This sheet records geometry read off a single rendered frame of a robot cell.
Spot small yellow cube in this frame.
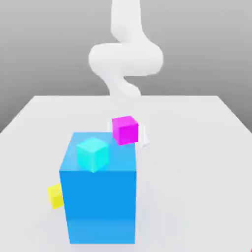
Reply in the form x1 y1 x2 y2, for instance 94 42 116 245
46 183 64 210

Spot large blue box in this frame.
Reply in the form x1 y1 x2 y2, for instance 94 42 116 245
59 131 137 245

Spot small cyan cube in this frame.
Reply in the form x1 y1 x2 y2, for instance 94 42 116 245
76 136 110 174

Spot small magenta cube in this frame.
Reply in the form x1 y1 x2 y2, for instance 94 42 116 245
112 115 139 146

